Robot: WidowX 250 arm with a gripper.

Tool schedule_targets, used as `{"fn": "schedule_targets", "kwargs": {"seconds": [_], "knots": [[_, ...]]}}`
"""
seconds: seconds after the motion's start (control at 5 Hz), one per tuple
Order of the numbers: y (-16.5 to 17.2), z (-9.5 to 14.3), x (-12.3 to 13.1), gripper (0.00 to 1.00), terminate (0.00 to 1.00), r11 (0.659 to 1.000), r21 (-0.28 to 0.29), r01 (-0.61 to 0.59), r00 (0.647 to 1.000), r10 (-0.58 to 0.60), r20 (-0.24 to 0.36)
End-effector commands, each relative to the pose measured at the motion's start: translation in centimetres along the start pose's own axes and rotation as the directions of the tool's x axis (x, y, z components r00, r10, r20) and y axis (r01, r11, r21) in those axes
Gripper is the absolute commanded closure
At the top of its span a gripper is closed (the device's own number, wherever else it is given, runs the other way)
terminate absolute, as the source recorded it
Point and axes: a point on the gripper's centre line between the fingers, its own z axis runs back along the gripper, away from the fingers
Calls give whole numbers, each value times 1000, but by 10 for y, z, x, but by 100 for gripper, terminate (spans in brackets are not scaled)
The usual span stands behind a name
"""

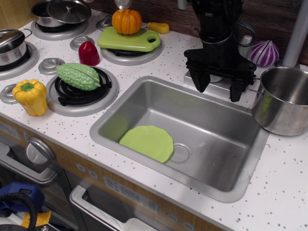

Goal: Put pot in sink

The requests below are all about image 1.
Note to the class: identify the silver toy faucet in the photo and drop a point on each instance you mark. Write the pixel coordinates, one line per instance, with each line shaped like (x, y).
(217, 85)

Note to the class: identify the silver stove knob middle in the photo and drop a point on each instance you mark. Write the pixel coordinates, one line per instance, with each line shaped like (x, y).
(48, 66)

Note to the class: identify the orange toy pumpkin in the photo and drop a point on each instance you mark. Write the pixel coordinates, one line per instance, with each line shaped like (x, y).
(127, 21)

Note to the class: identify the yellow tape piece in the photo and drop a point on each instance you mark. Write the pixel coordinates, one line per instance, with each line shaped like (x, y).
(42, 219)

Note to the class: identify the large steel pot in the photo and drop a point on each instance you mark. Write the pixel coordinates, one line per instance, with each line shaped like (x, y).
(281, 103)

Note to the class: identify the grey metal sink basin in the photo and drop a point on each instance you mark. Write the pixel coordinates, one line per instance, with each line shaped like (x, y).
(217, 144)

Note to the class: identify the steel pot with lid back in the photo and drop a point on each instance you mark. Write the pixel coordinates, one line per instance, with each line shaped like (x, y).
(55, 13)

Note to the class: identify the silver oven dial knob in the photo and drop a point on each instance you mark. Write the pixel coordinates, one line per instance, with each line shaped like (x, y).
(38, 152)

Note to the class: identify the purple white toy onion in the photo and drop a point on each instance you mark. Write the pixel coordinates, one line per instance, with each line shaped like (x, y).
(264, 53)

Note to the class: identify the grey vertical pole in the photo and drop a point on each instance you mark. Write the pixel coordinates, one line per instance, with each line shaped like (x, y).
(297, 39)

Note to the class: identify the red toy pepper piece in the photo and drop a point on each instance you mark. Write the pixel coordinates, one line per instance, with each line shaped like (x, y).
(88, 54)

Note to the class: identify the silver stove knob back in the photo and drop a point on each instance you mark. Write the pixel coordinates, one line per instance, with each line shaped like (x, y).
(76, 42)

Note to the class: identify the green plastic cutting board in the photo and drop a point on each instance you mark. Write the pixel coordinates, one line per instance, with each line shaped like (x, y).
(144, 40)

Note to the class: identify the yellow toy squash piece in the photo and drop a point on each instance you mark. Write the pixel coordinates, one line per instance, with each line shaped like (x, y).
(161, 28)

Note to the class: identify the steel pot left edge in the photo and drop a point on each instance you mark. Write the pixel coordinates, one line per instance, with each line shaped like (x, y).
(12, 45)

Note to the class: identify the black coil burner front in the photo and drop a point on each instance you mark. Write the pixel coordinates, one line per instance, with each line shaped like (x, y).
(69, 95)

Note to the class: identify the yellow toy bell pepper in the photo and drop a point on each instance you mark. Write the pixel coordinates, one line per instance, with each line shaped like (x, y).
(31, 94)

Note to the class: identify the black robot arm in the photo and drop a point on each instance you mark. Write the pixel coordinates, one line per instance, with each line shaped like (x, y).
(220, 15)

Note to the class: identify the grey dishwasher door handle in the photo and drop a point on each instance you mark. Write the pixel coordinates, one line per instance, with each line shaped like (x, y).
(104, 221)

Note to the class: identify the light green plastic plate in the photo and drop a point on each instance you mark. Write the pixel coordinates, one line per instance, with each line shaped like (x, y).
(150, 141)

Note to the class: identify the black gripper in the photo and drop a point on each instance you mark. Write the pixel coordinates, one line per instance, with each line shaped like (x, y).
(219, 56)

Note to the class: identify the grey oven door handle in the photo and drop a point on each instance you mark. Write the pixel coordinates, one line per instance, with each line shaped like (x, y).
(46, 178)

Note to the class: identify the silver stove knob front left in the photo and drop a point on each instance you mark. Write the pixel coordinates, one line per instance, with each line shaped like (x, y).
(6, 95)

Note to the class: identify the blue clamp tool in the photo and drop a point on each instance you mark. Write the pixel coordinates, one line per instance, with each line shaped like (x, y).
(21, 197)

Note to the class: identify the green toy bitter melon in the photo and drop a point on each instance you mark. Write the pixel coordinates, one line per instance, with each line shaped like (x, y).
(80, 76)

